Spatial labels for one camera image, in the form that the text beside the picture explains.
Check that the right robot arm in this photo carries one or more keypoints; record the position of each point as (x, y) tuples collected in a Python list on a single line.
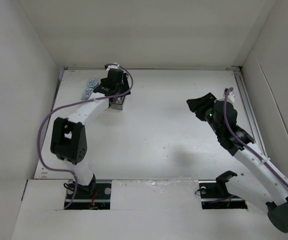
[(272, 194)]

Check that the clear plastic container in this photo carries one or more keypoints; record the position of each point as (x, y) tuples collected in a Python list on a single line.
[(82, 96)]

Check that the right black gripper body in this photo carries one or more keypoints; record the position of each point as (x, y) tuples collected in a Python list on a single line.
[(209, 115)]

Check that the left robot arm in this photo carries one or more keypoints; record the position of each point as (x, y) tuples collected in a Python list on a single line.
[(69, 139)]

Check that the blue white tape jar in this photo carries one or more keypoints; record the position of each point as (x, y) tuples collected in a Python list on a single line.
[(89, 92), (93, 83)]

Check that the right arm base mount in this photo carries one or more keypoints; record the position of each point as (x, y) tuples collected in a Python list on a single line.
[(212, 198)]

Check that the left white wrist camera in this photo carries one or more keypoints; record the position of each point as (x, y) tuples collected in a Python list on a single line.
[(112, 66)]

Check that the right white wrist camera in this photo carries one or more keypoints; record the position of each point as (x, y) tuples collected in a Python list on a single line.
[(228, 95)]

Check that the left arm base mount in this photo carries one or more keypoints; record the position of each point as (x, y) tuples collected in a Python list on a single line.
[(98, 199)]

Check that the smoky grey plastic container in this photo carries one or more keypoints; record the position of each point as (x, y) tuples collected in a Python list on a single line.
[(119, 107)]

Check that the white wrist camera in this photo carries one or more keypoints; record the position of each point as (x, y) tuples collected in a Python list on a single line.
[(228, 95), (112, 66)]

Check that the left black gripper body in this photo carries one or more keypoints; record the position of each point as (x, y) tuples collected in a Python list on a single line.
[(123, 88)]

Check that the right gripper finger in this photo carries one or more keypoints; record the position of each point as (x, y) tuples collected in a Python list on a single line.
[(201, 115), (201, 104)]

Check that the aluminium rail right side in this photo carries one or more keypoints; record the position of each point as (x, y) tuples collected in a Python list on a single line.
[(250, 115)]

